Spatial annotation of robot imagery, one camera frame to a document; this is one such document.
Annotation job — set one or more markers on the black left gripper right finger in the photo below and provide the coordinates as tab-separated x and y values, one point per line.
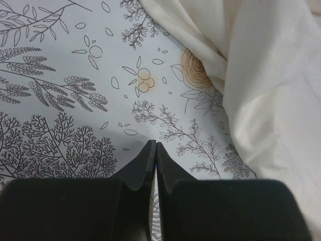
192	209

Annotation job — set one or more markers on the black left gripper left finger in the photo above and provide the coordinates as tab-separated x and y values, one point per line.
114	208

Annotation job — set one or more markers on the cream t shirt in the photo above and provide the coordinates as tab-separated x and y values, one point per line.
264	57

